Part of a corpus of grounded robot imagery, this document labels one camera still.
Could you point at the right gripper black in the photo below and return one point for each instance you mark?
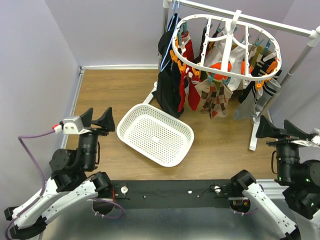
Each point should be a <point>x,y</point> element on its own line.
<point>265,128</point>

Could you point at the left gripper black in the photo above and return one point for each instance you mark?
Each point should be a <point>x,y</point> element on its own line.
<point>107,121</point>

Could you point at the beige argyle sock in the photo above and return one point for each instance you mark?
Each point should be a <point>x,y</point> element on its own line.
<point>220,101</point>
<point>206,91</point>

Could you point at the navy santa sock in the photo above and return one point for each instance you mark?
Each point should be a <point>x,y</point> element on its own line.
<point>175,79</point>

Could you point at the white round clip hanger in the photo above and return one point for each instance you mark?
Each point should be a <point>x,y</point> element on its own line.
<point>229,40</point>

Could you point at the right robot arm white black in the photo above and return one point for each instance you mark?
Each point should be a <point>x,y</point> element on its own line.
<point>301,180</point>

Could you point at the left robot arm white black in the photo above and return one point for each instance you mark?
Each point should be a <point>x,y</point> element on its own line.
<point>68,183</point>

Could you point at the black sock on blue hanger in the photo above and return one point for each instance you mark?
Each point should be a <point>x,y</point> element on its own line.
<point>164,92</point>

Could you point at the grey striped hanging sock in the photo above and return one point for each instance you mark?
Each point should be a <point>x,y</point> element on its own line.
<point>253,101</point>

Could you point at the white perforated plastic basket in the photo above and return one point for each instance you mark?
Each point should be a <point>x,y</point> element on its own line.
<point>155,134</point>

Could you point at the red santa bear sock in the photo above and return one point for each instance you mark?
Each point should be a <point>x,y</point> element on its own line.
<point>193,95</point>

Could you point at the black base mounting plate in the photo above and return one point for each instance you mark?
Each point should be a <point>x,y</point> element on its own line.
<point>174,194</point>

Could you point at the red hanging sock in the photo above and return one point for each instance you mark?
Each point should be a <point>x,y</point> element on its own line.
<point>188,45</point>

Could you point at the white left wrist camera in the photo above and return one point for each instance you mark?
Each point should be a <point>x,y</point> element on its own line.
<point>73,125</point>

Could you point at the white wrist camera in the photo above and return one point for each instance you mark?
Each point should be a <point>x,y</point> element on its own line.
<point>312,141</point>
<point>73,125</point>

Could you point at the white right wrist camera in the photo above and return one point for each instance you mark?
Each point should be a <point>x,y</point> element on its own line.
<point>312,141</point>

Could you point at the white drying rack frame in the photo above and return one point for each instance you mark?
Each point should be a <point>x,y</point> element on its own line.
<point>312,35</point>

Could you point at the aluminium rail frame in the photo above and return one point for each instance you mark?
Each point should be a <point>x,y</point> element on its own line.
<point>125,88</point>

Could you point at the blue wire hanger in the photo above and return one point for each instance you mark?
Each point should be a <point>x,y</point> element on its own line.
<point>169,26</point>

